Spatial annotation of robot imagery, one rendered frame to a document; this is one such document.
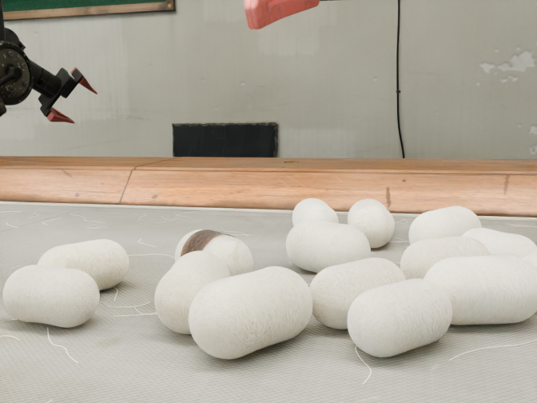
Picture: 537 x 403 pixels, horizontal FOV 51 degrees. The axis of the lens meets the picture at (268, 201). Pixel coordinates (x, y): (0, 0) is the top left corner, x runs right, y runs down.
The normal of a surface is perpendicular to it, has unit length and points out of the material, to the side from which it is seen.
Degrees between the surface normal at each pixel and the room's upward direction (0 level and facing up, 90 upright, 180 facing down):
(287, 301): 66
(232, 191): 45
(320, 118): 90
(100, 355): 0
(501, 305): 96
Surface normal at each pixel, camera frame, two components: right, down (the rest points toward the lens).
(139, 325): -0.02, -0.99
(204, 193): -0.19, -0.58
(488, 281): 0.03, -0.40
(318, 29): -0.22, 0.17
